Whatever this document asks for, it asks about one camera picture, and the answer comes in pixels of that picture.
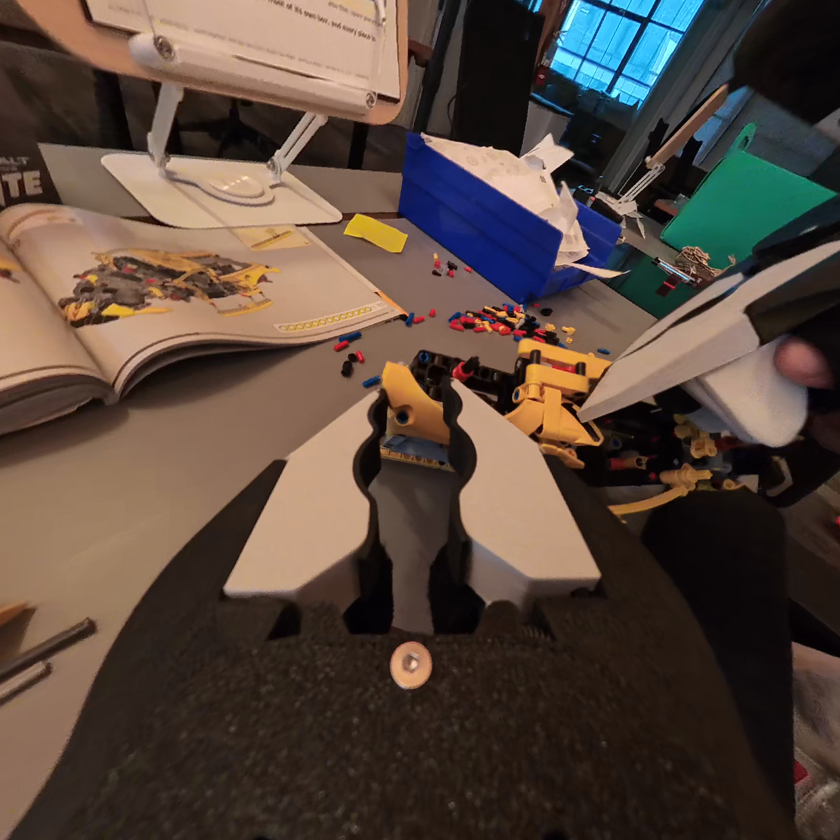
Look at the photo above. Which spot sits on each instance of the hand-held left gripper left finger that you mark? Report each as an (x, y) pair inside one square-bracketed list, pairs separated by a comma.
[(295, 525)]

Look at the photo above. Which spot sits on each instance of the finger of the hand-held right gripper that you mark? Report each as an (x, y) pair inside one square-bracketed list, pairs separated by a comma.
[(754, 282), (669, 367)]

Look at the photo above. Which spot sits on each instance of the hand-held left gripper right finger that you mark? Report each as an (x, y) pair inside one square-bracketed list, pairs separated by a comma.
[(525, 525)]

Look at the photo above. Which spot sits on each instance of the yellow brick car model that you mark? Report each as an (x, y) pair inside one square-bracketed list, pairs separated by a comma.
[(558, 387)]

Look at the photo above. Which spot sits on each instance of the grey desk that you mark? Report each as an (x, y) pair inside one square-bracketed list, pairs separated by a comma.
[(197, 446)]

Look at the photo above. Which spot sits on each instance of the person's right hand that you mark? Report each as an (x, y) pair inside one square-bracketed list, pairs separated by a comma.
[(804, 361)]

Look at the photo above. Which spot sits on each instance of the small wooden skeleton model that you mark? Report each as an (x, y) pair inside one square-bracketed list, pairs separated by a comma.
[(695, 259)]

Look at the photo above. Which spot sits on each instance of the green box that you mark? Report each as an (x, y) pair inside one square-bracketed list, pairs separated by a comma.
[(735, 210)]

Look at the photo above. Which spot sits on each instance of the silver cylindrical tool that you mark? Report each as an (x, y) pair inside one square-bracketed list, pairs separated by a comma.
[(673, 272)]

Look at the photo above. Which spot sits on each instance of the large pile of brick pins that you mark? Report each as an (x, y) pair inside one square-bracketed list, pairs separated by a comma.
[(499, 321)]

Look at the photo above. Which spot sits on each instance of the black perforated chair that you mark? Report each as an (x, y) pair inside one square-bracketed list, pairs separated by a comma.
[(715, 590)]

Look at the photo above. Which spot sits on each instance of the open instruction booklet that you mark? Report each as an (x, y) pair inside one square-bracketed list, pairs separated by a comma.
[(197, 308)]

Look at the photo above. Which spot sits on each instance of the small group of brick pins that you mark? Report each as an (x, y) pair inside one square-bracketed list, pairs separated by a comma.
[(449, 266)]

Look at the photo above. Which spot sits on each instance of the blue plastic bin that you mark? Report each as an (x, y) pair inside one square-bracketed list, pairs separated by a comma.
[(472, 216)]

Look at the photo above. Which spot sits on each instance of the white crumpled paper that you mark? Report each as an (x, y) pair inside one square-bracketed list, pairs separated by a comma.
[(499, 164)]

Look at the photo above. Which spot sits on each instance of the black brick beam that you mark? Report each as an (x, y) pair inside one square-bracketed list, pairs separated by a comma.
[(52, 646)]

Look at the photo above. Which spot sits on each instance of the yellow sticky note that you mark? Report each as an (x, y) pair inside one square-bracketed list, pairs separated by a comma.
[(374, 233)]

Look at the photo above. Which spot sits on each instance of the grey brick connector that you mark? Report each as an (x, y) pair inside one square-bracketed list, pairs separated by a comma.
[(23, 682)]

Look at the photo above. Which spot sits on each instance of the dark toy set box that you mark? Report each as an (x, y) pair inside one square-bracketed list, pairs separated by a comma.
[(26, 177)]

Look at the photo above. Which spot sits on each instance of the white document stand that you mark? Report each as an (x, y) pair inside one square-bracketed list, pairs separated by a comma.
[(262, 33)]

